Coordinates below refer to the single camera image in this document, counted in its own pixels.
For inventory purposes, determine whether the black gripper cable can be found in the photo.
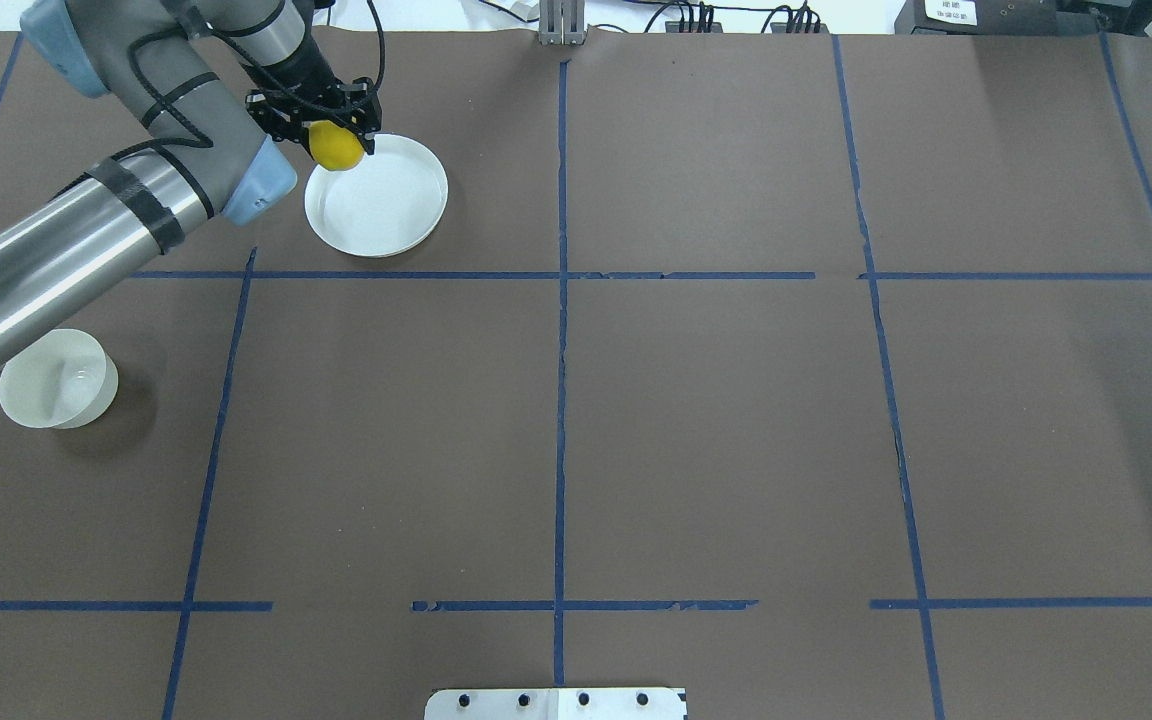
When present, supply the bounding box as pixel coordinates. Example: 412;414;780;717
56;0;387;200

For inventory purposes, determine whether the white round plate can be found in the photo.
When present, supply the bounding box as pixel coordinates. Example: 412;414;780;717
303;135;449;259

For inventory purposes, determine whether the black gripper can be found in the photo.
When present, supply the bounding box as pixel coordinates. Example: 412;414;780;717
244;40;381;156

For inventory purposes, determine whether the aluminium frame post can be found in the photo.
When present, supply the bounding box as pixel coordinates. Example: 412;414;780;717
538;0;588;46

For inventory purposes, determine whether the white pedestal mount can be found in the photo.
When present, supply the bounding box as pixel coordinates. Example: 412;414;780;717
424;687;689;719

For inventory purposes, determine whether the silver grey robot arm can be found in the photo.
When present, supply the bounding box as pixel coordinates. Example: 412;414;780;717
0;1;385;377

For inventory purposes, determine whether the yellow lemon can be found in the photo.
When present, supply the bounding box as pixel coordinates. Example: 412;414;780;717
306;120;366;172

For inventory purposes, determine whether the black box device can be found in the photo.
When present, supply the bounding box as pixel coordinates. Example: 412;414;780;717
893;1;1102;37

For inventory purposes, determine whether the white bowl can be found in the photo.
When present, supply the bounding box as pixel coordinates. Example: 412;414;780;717
0;328;120;430

